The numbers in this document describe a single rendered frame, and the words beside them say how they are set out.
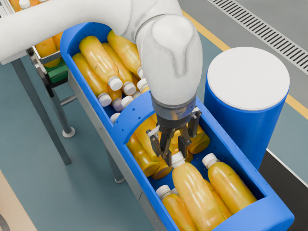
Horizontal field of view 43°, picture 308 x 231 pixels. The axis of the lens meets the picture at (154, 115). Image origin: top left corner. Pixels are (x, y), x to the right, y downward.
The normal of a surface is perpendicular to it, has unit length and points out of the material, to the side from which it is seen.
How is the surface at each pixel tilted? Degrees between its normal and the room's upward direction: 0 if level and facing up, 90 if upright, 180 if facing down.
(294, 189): 0
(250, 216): 4
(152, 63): 81
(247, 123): 90
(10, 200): 1
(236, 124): 90
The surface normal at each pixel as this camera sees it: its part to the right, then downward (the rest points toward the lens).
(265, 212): 0.24, -0.67
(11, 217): -0.04, -0.55
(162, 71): -0.37, 0.70
